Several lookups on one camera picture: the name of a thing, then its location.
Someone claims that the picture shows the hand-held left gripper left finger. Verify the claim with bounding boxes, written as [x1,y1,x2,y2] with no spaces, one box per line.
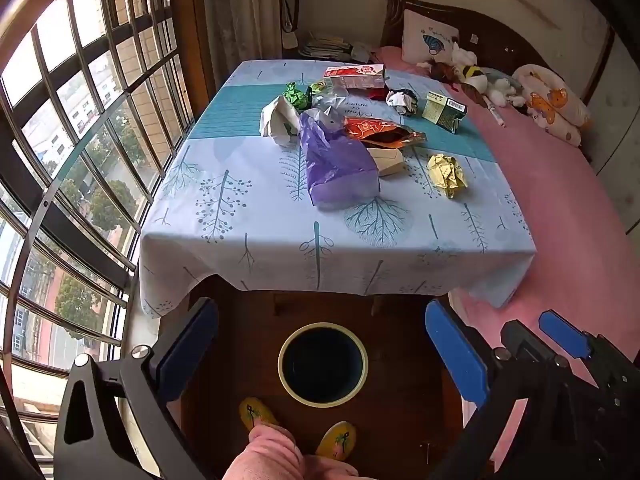
[54,297,221,480]

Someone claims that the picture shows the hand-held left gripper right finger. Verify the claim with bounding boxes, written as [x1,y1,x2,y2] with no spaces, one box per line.
[425,299,566,480]

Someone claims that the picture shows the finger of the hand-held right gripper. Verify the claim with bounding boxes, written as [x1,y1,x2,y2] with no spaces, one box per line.
[501,320,566,368]
[539,310,608,361]

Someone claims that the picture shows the blue bin with cream rim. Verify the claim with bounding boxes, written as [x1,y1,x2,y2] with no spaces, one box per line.
[278,323,369,407]

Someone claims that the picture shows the orange red snack packet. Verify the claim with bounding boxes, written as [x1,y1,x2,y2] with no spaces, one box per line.
[344,116,428,150]

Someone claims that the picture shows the green wrapper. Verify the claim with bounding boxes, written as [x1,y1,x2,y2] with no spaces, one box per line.
[282,81,313,110]

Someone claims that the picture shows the clear plastic wrapper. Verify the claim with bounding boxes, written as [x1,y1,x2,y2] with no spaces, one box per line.
[310,85,351,131]

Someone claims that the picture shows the yellow knitted slipper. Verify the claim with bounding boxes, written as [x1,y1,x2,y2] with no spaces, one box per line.
[315,421,357,462]
[238,396,281,433]

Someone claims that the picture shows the pink fleece trousers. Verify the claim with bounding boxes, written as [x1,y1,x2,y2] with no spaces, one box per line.
[221,424,361,480]

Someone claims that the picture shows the pink bed sheet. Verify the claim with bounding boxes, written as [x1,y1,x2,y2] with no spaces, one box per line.
[372,46,640,471]

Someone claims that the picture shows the tree print tablecloth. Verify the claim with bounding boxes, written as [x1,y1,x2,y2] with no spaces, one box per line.
[138,59,537,318]

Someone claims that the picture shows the yellow crumpled paper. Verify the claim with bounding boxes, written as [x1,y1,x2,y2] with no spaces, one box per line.
[426,153,467,200]

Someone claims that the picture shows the small beige box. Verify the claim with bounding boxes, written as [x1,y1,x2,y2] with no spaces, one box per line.
[367,146,405,177]

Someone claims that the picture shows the purple plastic bag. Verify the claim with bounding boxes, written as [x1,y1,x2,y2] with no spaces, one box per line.
[298,111,382,211]

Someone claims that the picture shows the white marker pen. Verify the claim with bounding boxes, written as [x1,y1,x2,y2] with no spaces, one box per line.
[482,100,507,128]

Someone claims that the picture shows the bear print baby pillow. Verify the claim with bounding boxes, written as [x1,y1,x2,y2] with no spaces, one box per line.
[511,63,593,148]

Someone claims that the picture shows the metal window grille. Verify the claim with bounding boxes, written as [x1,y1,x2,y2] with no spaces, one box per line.
[0,0,196,480]

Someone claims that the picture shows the dark green box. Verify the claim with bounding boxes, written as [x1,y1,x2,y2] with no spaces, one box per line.
[421,91,468,134]

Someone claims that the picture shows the white crumpled paper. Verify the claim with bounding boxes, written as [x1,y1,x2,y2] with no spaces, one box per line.
[259,95,306,148]

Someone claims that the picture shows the white plush toy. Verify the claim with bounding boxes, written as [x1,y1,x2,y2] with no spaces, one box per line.
[485,72,526,107]

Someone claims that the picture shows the black white crumpled wrapper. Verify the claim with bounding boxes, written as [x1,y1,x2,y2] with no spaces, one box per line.
[385,88,420,118]

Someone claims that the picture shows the bee plush toy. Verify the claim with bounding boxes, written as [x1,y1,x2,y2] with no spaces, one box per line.
[457,64,488,93]

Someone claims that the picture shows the brown plush toy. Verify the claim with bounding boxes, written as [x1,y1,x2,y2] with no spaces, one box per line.
[429,61,463,84]

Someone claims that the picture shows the red drink carton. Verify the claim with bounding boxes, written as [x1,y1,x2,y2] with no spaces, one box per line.
[322,64,388,90]

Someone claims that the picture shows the dark wooden headboard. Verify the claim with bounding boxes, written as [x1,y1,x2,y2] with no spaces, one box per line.
[380,0,616,106]

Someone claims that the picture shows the white printed pillow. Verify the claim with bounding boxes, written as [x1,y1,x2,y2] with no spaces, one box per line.
[401,9,460,65]

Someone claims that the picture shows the stack of papers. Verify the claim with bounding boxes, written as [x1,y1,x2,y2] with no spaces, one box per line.
[298,32,353,59]

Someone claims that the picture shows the grey curtain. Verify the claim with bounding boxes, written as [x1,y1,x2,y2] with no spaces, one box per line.
[202,0,283,91]

